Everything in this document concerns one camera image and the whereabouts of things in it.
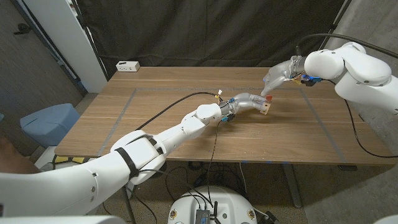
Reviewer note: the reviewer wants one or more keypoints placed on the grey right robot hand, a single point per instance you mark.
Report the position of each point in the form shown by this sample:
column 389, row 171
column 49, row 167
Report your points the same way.
column 281, row 73

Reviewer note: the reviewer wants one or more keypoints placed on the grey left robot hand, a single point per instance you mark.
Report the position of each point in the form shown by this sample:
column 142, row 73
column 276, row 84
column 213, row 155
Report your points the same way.
column 242, row 101

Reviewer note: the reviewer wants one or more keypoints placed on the small wooden block with holes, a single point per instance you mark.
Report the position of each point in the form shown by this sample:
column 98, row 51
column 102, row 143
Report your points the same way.
column 265, row 108

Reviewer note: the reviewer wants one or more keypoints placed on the red screw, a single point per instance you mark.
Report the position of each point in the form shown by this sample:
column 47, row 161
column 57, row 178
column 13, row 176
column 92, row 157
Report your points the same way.
column 269, row 98

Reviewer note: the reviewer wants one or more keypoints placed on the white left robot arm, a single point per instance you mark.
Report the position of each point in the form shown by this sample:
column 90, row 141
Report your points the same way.
column 124, row 174

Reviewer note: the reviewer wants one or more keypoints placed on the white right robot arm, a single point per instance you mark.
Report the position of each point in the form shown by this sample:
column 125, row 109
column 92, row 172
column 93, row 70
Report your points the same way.
column 363, row 77

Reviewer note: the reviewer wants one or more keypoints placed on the black backdrop stand pole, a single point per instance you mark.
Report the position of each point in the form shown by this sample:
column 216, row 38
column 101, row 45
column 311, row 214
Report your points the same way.
column 331, row 29
column 91, row 43

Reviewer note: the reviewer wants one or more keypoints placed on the black curtain backdrop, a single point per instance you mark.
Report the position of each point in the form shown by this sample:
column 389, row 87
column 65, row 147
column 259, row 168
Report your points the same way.
column 211, row 31

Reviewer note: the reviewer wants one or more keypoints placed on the grey table leg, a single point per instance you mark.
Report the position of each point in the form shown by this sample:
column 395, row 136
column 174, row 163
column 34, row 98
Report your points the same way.
column 292, row 186

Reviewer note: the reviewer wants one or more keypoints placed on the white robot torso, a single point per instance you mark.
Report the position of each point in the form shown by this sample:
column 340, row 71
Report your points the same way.
column 227, row 202

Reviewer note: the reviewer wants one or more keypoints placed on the white power strip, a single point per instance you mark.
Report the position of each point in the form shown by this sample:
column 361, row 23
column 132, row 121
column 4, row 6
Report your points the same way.
column 127, row 66

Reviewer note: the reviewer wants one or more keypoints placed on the grey electronics module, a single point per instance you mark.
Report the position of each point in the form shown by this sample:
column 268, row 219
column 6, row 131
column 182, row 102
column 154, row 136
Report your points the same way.
column 202, row 216

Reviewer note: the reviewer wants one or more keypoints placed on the white cabinet panel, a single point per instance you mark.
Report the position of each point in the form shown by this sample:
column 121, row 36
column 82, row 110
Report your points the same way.
column 68, row 40

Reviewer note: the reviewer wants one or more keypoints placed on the blue padded stool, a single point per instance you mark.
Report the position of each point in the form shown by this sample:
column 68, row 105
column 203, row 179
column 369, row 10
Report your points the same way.
column 49, row 123

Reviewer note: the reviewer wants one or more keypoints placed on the grey sneaker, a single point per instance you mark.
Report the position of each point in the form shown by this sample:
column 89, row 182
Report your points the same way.
column 46, row 167

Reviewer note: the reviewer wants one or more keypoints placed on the person's bare leg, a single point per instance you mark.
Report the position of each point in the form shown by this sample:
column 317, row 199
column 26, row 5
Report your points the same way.
column 12, row 158

